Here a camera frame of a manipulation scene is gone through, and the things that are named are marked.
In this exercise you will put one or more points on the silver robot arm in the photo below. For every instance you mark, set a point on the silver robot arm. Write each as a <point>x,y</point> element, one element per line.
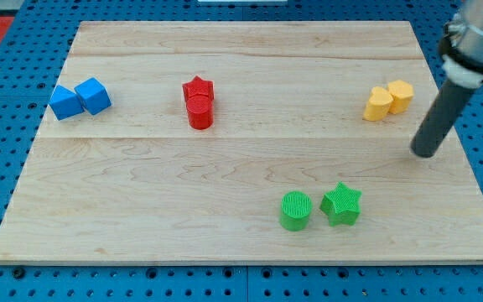
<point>461,47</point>

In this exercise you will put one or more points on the red cylinder block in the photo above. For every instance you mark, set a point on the red cylinder block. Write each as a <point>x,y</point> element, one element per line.
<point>200,112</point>

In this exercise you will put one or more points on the red star block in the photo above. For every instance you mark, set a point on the red star block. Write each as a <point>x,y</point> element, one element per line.
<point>198,87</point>

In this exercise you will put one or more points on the green cylinder block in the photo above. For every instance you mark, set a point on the green cylinder block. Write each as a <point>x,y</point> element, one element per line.
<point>296,208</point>

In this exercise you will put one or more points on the wooden board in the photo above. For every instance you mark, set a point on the wooden board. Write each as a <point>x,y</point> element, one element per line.
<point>136,185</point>

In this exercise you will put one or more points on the green star block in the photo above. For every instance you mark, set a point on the green star block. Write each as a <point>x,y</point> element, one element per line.
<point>341,205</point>

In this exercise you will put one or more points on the yellow heart block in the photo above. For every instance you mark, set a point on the yellow heart block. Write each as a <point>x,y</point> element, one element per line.
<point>378,104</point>

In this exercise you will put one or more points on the blue cube block right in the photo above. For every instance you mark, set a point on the blue cube block right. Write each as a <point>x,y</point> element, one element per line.
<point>93,96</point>

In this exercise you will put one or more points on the blue cube block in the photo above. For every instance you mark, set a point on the blue cube block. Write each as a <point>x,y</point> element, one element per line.
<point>65,103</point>
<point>93,96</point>

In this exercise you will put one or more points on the yellow hexagon block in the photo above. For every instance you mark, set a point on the yellow hexagon block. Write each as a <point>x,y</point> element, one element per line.
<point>402,93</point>

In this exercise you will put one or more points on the blue cube block left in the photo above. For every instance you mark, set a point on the blue cube block left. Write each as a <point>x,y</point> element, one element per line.
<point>65,103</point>

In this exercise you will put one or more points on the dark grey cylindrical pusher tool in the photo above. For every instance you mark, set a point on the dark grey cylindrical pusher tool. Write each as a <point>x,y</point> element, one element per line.
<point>440,118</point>

